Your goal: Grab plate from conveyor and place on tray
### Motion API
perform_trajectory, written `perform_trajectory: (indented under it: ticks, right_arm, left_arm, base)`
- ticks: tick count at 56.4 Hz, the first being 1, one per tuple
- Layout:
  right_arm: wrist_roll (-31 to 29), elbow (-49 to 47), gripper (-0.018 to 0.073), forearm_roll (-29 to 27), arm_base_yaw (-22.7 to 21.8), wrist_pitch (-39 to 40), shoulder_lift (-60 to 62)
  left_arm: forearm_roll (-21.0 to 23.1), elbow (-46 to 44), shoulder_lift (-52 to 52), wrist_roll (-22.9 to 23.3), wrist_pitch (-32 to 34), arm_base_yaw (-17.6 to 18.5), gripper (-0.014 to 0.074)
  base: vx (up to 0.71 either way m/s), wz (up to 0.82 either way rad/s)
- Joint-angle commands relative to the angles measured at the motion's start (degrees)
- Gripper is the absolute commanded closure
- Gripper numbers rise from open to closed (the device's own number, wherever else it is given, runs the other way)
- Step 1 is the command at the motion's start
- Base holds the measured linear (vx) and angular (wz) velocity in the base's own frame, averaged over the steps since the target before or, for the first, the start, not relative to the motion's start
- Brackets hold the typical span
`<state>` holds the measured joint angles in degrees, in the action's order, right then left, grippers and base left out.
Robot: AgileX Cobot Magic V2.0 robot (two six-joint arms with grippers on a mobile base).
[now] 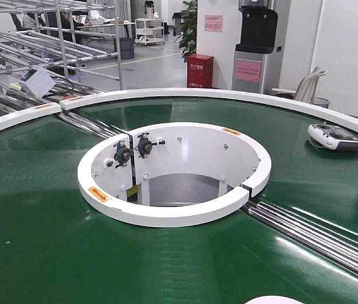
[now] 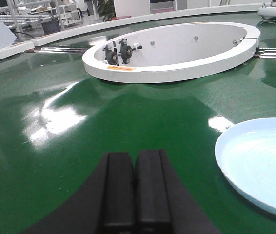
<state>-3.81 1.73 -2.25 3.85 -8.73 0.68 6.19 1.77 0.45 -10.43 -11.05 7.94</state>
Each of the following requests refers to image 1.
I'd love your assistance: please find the pink plate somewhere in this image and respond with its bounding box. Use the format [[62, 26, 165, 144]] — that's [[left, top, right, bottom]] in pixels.
[[245, 295, 303, 304]]

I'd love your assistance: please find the green circular conveyor belt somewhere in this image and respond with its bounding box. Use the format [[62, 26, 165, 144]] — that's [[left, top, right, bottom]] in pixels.
[[0, 97, 358, 303]]

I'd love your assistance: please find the red fire extinguisher box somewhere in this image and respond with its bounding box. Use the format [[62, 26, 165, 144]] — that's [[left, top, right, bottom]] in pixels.
[[187, 54, 214, 89]]

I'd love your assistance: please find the white shelving cart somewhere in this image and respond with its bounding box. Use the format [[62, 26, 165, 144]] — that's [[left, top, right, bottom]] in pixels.
[[135, 18, 165, 46]]

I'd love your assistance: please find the green potted plant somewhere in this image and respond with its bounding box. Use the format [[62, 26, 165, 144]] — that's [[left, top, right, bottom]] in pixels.
[[179, 0, 198, 62]]

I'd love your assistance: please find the white chair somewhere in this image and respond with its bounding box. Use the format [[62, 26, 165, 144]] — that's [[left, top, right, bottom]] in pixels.
[[271, 66, 330, 104]]

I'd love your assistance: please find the white remote controller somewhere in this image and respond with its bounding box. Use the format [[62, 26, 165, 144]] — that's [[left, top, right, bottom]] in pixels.
[[307, 123, 358, 152]]

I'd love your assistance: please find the black water dispenser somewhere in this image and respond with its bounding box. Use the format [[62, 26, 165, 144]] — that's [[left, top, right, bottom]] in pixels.
[[232, 1, 278, 93]]

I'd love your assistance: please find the white control box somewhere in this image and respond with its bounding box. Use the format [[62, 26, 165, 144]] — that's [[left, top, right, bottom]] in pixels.
[[18, 66, 55, 98]]

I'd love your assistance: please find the grey roller rack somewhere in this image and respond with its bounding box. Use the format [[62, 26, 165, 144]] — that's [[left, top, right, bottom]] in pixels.
[[0, 1, 121, 116]]

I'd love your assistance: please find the white inner conveyor ring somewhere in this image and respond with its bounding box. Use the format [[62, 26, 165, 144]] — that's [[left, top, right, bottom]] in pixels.
[[77, 121, 273, 228]]

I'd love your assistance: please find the white outer rail right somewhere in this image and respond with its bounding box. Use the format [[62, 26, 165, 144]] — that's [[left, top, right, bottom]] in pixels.
[[59, 87, 358, 133]]

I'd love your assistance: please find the white rail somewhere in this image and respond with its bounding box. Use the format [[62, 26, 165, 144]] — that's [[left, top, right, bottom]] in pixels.
[[59, 87, 358, 133], [0, 103, 62, 131]]

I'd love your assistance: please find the white outer rail left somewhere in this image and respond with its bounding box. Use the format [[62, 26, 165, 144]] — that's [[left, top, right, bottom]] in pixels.
[[0, 103, 62, 131]]

